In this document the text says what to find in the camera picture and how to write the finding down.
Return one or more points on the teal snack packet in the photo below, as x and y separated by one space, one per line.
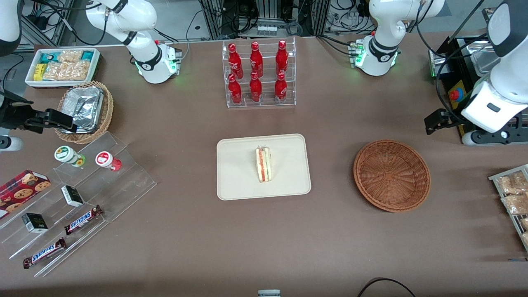
87 55
49 57

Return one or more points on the triangular sandwich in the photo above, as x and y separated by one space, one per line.
264 165

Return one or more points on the red emergency stop button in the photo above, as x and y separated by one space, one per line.
456 95

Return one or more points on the light wicker basket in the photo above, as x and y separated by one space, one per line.
106 111

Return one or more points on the white power strip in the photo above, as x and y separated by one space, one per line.
268 30

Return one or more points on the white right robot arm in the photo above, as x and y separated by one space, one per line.
154 66

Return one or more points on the Snickers chocolate bar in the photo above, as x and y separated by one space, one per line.
82 220
44 253

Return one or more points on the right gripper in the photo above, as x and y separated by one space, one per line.
13 117

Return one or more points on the clear bag of crackers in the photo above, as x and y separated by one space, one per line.
70 56
66 71

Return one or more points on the white snack tray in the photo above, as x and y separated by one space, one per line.
29 78

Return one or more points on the brown wicker basket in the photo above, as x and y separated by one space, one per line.
392 175

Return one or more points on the red cola bottle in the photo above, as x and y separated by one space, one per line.
234 62
256 61
280 90
281 58
235 91
255 90

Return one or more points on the tray of packaged snacks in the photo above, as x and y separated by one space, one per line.
501 175

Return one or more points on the red chocolate cookie box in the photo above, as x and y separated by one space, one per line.
20 189

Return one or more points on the small black carton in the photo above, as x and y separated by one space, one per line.
72 196
35 222

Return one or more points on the beige plastic tray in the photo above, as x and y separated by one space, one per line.
235 173

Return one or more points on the black appliance box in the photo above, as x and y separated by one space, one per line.
456 46

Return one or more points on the clear bag of pastries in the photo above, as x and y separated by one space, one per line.
515 204
524 223
511 183

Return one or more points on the small grey device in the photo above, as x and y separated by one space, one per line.
269 293

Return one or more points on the clear acrylic bottle rack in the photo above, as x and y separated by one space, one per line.
267 68

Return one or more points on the yellow snack packet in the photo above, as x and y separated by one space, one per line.
38 72

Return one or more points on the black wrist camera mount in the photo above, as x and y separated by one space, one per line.
12 107

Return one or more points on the green lid yogurt cup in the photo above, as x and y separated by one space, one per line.
65 154

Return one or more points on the red lid yogurt cup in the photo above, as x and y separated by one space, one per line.
104 159

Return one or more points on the clear acrylic stepped stand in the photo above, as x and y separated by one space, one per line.
123 185

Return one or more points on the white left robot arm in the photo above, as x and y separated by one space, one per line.
381 53

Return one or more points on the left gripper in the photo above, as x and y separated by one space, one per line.
450 117

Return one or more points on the stainless steel pan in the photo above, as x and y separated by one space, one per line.
482 62

